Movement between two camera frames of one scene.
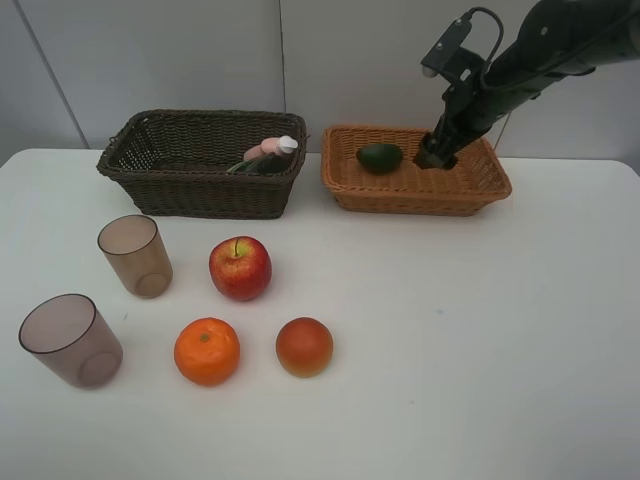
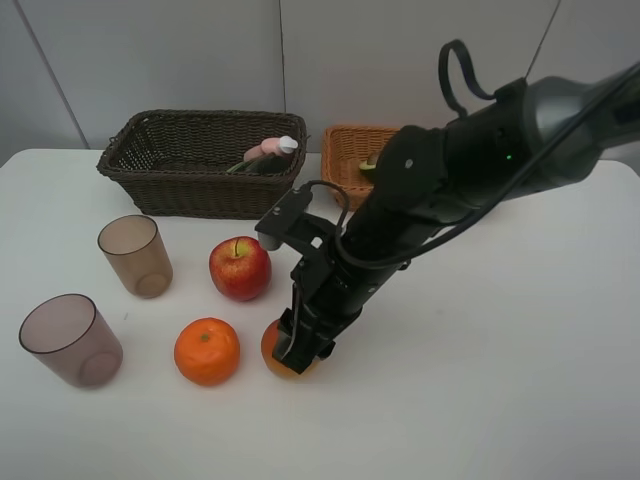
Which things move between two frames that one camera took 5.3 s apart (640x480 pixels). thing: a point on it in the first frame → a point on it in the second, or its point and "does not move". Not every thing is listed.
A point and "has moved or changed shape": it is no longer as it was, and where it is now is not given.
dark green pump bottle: [268, 164] does not move
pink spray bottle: [284, 144] does not move
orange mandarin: [207, 350] does not move
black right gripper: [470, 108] → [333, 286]
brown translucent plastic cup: [135, 247] does not move
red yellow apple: [241, 268] does not move
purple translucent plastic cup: [68, 335] does not move
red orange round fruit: [304, 347] has moved or changed shape
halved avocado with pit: [379, 158] has moved or changed shape
